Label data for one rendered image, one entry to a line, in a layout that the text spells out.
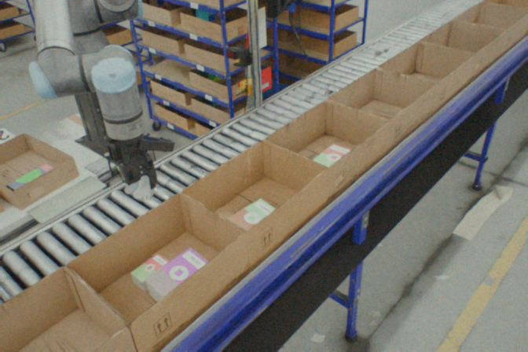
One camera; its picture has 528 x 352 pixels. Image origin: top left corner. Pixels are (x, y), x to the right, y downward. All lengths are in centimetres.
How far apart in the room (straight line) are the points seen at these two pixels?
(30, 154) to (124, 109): 144
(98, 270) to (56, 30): 66
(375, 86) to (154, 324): 153
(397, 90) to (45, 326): 167
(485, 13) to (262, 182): 201
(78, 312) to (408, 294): 168
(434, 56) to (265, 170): 119
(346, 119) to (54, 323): 126
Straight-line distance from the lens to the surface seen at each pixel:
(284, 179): 174
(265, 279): 141
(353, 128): 197
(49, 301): 143
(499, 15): 330
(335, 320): 246
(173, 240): 159
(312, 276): 180
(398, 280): 267
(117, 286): 150
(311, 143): 200
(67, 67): 122
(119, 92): 109
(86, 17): 218
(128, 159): 119
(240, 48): 242
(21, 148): 252
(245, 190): 175
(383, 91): 231
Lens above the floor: 197
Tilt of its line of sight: 35 degrees down
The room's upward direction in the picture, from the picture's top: 3 degrees counter-clockwise
